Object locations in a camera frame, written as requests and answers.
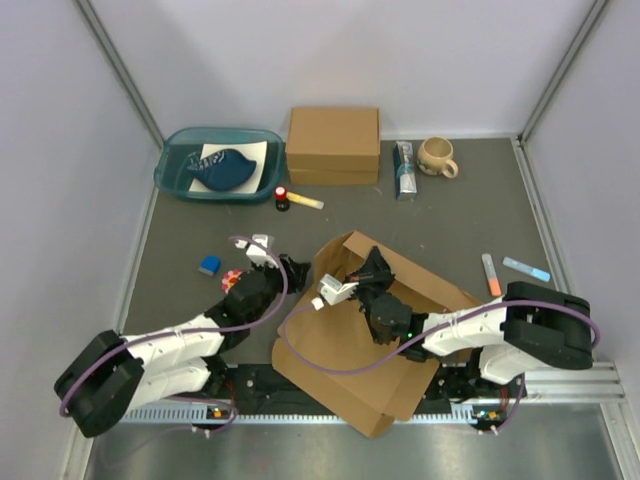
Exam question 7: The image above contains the pink flower toy left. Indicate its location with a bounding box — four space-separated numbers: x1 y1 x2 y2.
221 269 244 294

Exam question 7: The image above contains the folded cardboard box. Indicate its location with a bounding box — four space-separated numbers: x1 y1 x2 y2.
286 106 380 172
288 169 379 186

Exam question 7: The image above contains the dark blue shoe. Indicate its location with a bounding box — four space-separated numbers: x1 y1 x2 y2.
187 148 257 192

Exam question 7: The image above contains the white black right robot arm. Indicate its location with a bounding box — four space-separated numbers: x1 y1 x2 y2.
345 248 599 396

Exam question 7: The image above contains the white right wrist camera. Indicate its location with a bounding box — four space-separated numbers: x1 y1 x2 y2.
311 274 358 310

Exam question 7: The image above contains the yellow highlighter marker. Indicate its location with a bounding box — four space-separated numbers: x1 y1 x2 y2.
287 192 324 210

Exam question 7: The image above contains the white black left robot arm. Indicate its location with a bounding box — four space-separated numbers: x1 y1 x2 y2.
54 254 311 438

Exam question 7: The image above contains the lower folded cardboard box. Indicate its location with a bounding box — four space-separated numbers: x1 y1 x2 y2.
288 169 379 186

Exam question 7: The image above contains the grey slotted cable duct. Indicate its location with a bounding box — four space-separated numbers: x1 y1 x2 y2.
122 399 504 426

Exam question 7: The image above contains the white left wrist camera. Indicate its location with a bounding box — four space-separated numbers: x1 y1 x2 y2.
234 234 276 266

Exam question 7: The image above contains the beige ceramic mug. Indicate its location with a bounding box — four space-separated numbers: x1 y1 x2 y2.
417 137 459 179

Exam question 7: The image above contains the blue toothpaste box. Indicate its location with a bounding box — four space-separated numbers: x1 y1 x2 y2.
393 141 418 201

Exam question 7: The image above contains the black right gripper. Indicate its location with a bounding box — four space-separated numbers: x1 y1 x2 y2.
343 245 396 321

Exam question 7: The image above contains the red black stamp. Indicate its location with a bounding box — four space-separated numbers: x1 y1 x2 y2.
274 186 290 212

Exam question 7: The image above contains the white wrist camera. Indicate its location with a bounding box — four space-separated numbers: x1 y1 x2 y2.
234 234 276 266
311 274 358 310

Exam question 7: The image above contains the upper folded cardboard box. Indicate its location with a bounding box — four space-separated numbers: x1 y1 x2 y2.
286 106 380 172

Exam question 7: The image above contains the blue small eraser block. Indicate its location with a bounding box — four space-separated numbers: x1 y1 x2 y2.
198 255 221 276

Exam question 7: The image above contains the teal plastic bin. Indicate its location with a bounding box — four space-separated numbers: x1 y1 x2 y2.
153 127 285 204

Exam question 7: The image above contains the light blue marker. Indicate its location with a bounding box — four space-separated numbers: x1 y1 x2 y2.
502 257 551 283

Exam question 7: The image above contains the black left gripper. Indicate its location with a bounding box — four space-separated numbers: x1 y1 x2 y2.
247 254 310 325

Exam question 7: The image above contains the brown cardboard box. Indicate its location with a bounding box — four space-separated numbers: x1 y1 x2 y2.
271 231 482 438

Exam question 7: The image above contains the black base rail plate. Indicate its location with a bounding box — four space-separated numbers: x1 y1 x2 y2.
222 364 520 415

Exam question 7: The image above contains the orange grey marker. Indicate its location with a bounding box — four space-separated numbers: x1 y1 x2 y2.
481 253 502 297

